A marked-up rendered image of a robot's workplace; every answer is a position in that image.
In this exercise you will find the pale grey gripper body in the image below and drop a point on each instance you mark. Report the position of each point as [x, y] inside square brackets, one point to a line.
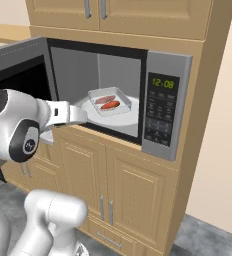
[77, 114]

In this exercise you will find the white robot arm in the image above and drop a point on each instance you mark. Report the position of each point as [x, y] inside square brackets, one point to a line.
[8, 130]

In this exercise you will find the brown steak piece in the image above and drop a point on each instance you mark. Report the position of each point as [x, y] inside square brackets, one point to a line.
[105, 99]

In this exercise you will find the orange sweet potato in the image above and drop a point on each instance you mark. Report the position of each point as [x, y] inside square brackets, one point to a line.
[110, 105]

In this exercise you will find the white microwave turntable plate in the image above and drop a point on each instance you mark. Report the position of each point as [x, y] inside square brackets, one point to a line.
[121, 118]

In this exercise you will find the clear tupperware container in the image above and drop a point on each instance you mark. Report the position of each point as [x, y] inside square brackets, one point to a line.
[124, 100]

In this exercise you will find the light wood base cupboard door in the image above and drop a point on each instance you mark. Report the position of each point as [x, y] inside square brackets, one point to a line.
[81, 166]
[141, 196]

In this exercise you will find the light wood worktop cupboard door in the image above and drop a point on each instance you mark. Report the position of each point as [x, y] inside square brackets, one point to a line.
[48, 170]
[13, 175]

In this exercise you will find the grey microwave door black window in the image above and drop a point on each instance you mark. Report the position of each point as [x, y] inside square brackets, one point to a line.
[18, 71]

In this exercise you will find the grey microwave oven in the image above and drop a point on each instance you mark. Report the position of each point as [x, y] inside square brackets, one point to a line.
[166, 110]

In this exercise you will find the light wood drawer front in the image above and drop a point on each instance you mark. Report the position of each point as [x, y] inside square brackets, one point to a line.
[121, 245]

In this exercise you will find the light wood wall cupboard door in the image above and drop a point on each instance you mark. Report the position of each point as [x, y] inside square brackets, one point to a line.
[154, 16]
[59, 13]

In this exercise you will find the light wood tall cabinet frame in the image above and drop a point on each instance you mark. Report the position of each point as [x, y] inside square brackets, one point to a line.
[201, 100]

